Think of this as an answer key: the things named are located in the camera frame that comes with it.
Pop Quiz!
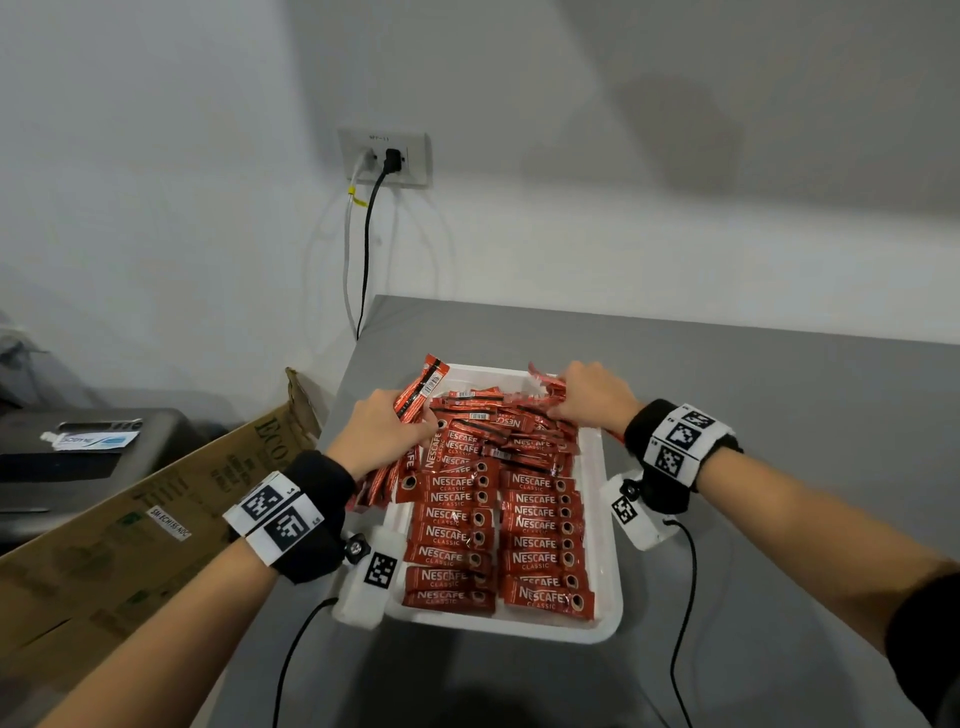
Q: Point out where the dark grey printer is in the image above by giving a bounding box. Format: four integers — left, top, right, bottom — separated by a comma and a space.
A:
0, 407, 196, 549

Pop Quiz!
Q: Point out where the black left wristband with markers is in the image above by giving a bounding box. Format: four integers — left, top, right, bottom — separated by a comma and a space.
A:
222, 449, 358, 586

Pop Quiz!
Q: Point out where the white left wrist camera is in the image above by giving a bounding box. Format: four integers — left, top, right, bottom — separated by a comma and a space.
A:
332, 527, 406, 631

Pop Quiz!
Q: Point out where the white and blue packet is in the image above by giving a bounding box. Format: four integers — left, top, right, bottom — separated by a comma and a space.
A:
41, 429, 142, 453

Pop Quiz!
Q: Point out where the black right wristband with markers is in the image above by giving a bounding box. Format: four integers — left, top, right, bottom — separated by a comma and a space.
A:
623, 398, 745, 515

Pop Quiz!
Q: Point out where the black right camera cable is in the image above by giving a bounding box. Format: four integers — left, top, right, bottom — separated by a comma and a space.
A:
663, 519, 699, 728

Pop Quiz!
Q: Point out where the grey wall socket plate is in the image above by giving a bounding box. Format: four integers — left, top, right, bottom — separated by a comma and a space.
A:
337, 128, 433, 189

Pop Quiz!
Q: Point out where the white plastic tray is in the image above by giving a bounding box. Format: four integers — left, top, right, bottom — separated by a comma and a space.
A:
374, 363, 625, 646

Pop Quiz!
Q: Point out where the pile of red Nescafe sachets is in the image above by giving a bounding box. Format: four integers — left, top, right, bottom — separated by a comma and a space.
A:
402, 386, 598, 622

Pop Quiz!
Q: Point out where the black power cable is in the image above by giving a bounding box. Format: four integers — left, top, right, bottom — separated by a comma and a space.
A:
355, 170, 391, 341

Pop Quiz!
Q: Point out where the person's right hand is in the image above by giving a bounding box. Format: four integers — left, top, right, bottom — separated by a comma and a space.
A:
547, 361, 646, 440

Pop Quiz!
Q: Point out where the black left camera cable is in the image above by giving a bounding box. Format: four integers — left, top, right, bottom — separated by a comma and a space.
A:
271, 597, 340, 728

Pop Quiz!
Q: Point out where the person's right forearm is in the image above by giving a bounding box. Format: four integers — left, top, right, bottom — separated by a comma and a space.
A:
697, 448, 960, 654

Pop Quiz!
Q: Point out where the white power cable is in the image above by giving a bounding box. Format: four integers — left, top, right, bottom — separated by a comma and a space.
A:
341, 149, 375, 335

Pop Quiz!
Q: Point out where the black camera cable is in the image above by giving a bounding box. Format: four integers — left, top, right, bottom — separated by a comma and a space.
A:
663, 519, 699, 728
271, 597, 340, 728

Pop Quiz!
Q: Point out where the black shirt sleeve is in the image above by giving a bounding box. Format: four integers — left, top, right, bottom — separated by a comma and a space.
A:
884, 573, 960, 725

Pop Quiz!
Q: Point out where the black wristband with markers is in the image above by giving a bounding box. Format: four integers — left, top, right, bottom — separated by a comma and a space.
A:
623, 398, 745, 515
222, 449, 358, 586

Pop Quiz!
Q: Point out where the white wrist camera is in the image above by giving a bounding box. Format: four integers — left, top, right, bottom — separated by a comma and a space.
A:
332, 527, 406, 631
599, 470, 682, 553

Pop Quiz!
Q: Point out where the bunch of Nescafe sachets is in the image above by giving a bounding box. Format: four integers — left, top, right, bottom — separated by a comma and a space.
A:
352, 354, 451, 511

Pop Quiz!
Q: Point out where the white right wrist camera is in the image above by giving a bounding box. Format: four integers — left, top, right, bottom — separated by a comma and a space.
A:
599, 470, 682, 553

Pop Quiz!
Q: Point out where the brown cardboard box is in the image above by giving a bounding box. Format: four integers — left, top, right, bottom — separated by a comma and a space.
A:
0, 367, 322, 699

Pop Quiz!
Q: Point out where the person's left forearm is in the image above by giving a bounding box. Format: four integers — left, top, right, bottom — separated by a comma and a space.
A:
37, 539, 279, 728

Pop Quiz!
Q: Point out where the person's left hand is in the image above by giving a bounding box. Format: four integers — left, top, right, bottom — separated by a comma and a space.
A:
326, 388, 444, 481

